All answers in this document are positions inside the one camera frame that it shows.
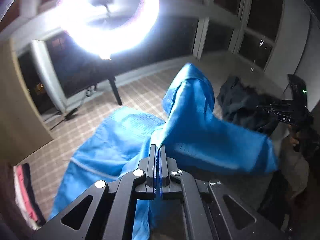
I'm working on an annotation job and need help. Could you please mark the plaid woven table cloth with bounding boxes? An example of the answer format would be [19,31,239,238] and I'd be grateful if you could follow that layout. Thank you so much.
[15,64,226,221]

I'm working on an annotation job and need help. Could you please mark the phone holder clamp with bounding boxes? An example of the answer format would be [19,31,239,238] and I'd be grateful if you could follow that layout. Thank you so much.
[90,0,114,7]

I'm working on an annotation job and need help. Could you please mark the black tripod stand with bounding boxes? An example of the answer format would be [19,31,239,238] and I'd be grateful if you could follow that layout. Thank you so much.
[100,55,123,106]

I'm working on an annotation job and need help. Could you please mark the black crumpled garment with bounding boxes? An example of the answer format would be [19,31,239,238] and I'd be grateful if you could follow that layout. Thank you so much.
[217,76,279,136]

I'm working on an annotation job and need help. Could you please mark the black power adapter cable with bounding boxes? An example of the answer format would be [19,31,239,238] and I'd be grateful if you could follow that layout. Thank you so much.
[49,84,98,131]

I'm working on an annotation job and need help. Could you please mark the light wooden board panel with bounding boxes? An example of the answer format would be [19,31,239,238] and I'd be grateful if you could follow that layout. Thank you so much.
[0,39,53,165]

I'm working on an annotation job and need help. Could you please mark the person's right hand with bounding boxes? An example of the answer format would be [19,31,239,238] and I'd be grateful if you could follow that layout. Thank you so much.
[288,125,302,152]

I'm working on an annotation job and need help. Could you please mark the white ring light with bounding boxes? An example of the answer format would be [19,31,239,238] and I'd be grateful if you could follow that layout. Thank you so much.
[56,0,159,57]

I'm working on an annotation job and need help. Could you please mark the blue shiny jacket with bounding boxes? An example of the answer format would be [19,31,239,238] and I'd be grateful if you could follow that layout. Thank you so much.
[34,64,284,239]

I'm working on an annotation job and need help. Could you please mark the pink folded garment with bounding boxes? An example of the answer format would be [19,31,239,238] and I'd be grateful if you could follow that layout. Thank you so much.
[13,166,40,231]

